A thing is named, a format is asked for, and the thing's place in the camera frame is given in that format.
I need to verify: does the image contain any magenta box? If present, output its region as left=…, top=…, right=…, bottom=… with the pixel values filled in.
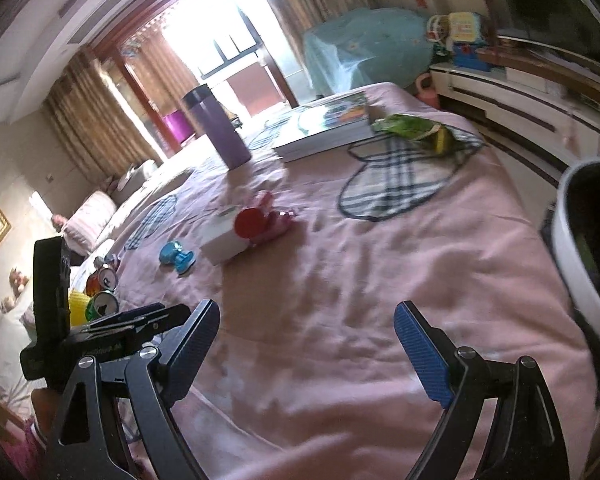
left=162, top=111, right=197, bottom=147

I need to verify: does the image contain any pink striped pillow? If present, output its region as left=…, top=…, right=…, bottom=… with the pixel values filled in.
left=60, top=190, right=118, bottom=256

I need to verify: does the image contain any purple thermos bottle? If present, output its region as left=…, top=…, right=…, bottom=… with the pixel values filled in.
left=182, top=86, right=253, bottom=168

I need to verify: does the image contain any yellow spiky plastic container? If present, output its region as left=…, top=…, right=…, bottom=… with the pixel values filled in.
left=68, top=292, right=93, bottom=328

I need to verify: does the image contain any white carton box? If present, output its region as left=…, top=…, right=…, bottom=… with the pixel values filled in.
left=199, top=207, right=253, bottom=266

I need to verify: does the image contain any white red cage ball toy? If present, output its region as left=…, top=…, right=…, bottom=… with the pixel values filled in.
left=426, top=14, right=451, bottom=43

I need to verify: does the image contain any wooden glass sliding door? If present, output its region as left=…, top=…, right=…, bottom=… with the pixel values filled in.
left=220, top=0, right=303, bottom=107

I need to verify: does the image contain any blue toy brush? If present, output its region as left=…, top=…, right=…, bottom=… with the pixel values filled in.
left=159, top=241, right=199, bottom=274

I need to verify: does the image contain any crushed green can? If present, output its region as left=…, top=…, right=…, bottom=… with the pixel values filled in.
left=85, top=290, right=118, bottom=321

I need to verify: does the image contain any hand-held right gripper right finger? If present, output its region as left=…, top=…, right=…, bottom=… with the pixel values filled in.
left=394, top=301, right=568, bottom=480

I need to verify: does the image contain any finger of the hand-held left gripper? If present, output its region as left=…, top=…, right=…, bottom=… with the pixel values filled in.
left=87, top=304, right=166, bottom=331
left=82, top=305, right=193, bottom=346

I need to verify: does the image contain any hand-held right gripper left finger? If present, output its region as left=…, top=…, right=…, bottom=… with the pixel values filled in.
left=45, top=299, right=221, bottom=480

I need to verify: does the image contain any pink plaid heart tablecloth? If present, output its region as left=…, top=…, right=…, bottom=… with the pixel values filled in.
left=30, top=82, right=600, bottom=480

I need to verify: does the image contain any red pink toy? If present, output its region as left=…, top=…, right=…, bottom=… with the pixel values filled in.
left=234, top=191, right=297, bottom=247

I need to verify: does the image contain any crushed red can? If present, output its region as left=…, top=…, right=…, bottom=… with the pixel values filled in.
left=86, top=256, right=121, bottom=296

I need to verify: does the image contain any teal patterned cover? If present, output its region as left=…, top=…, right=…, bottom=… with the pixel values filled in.
left=302, top=7, right=433, bottom=98

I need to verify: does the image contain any person's left forearm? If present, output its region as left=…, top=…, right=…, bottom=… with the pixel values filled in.
left=10, top=387, right=66, bottom=466

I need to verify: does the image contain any children's book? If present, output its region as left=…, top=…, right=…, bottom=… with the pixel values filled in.
left=271, top=91, right=377, bottom=162

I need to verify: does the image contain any white wooden television cabinet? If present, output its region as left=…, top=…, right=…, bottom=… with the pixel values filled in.
left=429, top=35, right=600, bottom=176

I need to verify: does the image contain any green patterned snack bag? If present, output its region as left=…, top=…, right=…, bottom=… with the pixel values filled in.
left=372, top=112, right=483, bottom=155

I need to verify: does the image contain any pink toy watering can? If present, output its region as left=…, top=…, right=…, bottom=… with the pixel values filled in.
left=414, top=72, right=440, bottom=108

